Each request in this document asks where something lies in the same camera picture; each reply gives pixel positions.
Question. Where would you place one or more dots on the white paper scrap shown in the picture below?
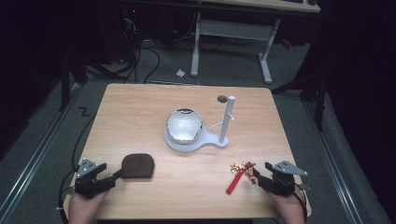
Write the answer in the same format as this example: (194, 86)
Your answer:
(180, 73)

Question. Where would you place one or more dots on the white stand with pole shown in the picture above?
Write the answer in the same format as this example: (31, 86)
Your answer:
(223, 124)

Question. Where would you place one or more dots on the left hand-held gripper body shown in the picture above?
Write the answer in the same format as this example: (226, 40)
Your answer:
(88, 186)

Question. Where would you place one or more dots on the person's right hand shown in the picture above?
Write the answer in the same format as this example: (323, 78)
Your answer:
(292, 208)

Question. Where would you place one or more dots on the silver metal bowl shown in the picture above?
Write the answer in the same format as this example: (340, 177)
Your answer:
(183, 126)

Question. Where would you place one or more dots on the metal floor rail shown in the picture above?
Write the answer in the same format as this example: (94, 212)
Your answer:
(333, 168)
(34, 161)

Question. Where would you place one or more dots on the person's left hand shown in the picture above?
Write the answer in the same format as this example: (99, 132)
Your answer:
(82, 208)

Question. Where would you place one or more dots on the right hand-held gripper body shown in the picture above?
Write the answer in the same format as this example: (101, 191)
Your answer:
(281, 183)

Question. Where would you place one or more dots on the white desk frame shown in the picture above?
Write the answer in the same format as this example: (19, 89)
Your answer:
(232, 31)

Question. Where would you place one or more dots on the dark round disc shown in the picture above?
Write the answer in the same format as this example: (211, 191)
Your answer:
(222, 99)

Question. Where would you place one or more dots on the black metal stand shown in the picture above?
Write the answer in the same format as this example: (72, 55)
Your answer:
(64, 84)
(320, 93)

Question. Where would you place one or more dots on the brown leather pouch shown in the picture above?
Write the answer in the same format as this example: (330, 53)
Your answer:
(138, 166)

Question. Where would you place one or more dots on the black computer tower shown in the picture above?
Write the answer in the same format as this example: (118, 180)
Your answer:
(121, 31)

